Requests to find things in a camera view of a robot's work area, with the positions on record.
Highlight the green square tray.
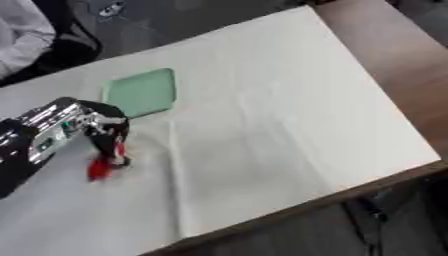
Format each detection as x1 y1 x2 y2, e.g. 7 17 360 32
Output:
101 67 177 119

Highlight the red toy object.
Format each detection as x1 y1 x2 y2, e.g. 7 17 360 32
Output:
85 141 128 182

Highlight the black tripod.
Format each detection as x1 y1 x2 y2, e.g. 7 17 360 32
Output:
343 196 399 256

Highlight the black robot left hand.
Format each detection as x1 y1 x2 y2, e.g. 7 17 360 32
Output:
75 99 133 168

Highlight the person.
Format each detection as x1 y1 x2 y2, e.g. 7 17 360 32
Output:
0 0 58 80

